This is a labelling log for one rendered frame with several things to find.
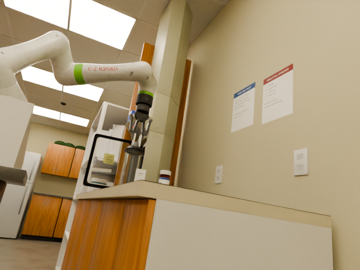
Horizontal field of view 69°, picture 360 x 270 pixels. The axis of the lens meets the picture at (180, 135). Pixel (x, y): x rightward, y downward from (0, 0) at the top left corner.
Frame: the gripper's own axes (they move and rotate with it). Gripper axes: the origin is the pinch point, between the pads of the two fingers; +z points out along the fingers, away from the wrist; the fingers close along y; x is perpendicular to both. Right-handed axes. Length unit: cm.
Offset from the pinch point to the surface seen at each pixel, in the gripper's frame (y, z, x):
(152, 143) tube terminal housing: -19.2, -9.5, -33.5
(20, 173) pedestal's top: 44, 30, 38
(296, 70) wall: -59, -40, 53
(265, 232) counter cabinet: -27, 37, 71
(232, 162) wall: -59, 0, 6
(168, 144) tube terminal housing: -34, -14, -41
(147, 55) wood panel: -12, -98, -71
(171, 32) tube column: -19, -102, -34
